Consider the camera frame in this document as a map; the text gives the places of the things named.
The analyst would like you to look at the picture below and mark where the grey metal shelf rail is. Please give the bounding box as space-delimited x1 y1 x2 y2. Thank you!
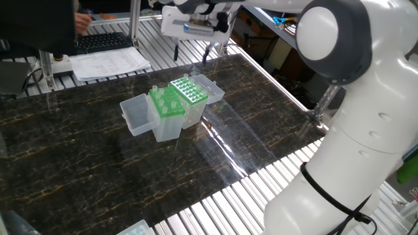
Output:
243 3 298 50

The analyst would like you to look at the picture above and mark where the black marble pattern board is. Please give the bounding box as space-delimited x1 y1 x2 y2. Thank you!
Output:
0 53 327 235

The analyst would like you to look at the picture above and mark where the clear tip box blue rack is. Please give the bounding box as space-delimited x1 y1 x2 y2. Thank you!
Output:
116 219 154 235

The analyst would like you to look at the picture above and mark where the bare person hand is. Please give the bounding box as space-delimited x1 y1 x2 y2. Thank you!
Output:
74 11 93 36

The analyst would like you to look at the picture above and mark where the blue yellow small tool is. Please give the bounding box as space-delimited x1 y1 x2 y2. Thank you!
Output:
272 16 295 27

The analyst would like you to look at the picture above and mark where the beige cardboard panel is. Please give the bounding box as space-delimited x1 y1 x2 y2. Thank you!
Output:
267 37 293 71

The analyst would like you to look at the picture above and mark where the black camera cable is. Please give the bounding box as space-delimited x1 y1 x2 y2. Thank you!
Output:
215 12 378 235

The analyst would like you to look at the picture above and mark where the black arm strap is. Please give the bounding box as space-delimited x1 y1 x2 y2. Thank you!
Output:
299 162 372 225

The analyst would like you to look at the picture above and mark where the grey rounded object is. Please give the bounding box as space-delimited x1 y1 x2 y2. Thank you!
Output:
0 210 42 235

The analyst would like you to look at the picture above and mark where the black computer monitor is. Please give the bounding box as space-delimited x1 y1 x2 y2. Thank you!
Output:
0 0 78 57

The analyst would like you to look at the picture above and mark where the diagonal aluminium strut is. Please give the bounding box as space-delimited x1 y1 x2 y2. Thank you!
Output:
308 85 340 127

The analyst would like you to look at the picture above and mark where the tall aluminium frame post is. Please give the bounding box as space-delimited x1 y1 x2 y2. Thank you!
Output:
128 0 142 50

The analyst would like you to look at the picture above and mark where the black keyboard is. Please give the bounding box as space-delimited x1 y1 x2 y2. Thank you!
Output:
76 31 134 55

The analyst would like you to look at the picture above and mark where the short aluminium frame post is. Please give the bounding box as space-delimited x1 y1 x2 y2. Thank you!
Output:
38 50 56 92

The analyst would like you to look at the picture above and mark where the white stand base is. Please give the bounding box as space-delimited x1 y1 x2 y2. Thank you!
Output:
51 54 74 79

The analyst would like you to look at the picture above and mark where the clear tip box green rack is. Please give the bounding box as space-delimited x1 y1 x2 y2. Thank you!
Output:
120 85 186 143
169 74 226 130

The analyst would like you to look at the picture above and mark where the black flat box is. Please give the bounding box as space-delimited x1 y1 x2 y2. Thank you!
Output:
0 60 33 96

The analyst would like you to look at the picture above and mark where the white paper stack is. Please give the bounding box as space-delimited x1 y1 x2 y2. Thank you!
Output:
69 46 152 83

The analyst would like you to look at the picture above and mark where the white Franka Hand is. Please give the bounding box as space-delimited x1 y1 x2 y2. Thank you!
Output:
161 5 234 65

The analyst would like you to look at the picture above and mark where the green flat object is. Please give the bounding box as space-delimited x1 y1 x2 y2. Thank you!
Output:
396 156 418 185

